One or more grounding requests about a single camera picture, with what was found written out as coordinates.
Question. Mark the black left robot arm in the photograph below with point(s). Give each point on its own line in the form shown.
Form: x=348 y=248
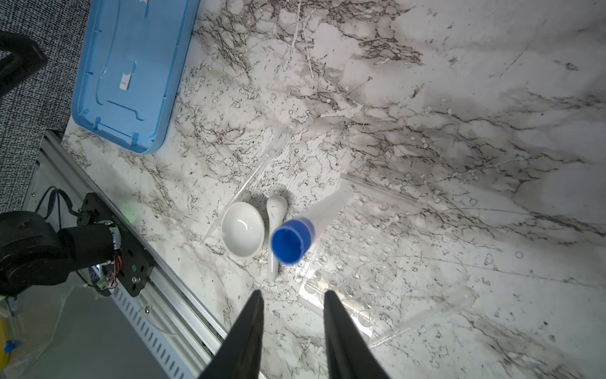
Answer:
x=32 y=252

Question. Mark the clear acrylic tube rack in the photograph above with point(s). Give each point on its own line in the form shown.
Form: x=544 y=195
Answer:
x=372 y=257

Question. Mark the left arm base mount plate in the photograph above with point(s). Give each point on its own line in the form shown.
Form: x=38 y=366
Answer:
x=130 y=263

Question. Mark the clear glass stirring rod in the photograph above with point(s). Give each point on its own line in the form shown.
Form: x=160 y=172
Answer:
x=271 y=152

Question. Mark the blue capped test tube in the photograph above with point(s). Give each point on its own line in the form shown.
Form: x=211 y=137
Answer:
x=293 y=238

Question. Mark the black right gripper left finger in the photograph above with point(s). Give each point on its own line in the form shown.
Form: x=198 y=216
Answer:
x=240 y=354

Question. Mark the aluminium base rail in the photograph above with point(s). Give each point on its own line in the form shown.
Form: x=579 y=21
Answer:
x=173 y=327

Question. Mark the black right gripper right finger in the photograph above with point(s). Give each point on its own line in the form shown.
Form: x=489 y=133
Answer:
x=347 y=354

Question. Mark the white ceramic mortar bowl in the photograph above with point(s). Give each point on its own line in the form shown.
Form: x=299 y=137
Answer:
x=242 y=230

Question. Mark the blue plastic box lid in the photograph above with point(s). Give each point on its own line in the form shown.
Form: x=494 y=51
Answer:
x=130 y=67

